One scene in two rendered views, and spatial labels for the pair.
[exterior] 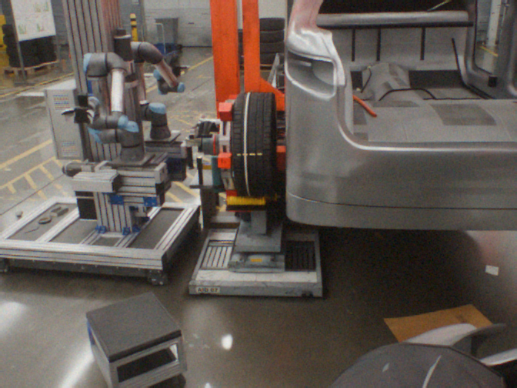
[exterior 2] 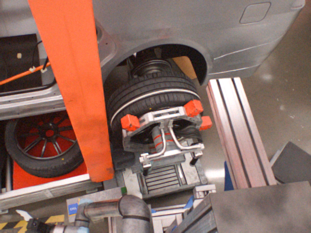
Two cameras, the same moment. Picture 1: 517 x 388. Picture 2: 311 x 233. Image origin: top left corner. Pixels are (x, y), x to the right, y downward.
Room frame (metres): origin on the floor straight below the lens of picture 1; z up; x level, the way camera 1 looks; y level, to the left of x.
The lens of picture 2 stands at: (3.67, 0.94, 2.70)
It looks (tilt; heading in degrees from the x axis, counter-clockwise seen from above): 61 degrees down; 242
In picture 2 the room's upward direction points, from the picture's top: 9 degrees clockwise
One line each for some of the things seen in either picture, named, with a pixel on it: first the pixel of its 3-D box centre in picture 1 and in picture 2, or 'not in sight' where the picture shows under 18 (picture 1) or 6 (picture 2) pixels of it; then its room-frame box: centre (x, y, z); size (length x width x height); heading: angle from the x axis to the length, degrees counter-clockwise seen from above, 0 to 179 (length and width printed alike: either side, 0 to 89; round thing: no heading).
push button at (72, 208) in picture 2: not in sight; (73, 209); (3.89, 0.39, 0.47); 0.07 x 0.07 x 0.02; 85
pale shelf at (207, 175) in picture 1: (205, 176); (97, 204); (3.72, 0.40, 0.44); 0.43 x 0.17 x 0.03; 175
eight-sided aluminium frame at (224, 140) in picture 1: (230, 145); (161, 132); (3.18, 0.17, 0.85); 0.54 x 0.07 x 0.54; 175
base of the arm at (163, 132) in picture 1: (159, 129); not in sight; (3.54, 0.69, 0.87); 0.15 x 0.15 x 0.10
